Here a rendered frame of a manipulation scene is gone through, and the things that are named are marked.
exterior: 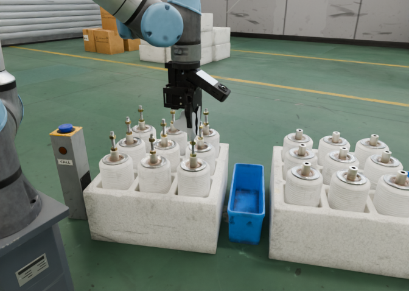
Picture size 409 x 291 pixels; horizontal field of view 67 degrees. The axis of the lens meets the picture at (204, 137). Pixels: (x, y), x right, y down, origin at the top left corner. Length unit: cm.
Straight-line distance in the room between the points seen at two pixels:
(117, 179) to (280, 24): 545
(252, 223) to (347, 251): 26
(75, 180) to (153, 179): 29
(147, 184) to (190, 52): 39
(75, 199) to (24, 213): 46
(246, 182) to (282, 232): 36
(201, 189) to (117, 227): 29
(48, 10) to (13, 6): 59
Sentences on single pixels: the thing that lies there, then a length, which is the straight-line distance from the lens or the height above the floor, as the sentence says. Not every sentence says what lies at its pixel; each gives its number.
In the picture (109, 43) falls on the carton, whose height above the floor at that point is 15.
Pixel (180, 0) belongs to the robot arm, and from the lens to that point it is 74.
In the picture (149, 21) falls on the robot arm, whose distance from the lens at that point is 57.
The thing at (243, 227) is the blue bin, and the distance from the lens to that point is 96.
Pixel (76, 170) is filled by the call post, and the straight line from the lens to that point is 105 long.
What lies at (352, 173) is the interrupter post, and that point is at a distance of 90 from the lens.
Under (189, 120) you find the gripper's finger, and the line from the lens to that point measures 78.
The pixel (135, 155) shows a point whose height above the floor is 22.
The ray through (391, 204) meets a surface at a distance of 93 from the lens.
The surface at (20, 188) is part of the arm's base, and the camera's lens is 67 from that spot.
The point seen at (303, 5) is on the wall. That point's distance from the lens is 599.
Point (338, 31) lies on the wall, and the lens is 586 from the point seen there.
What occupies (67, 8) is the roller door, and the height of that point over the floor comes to 53.
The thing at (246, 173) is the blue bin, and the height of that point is 8.
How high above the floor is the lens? 68
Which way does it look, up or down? 24 degrees down
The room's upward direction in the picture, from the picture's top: straight up
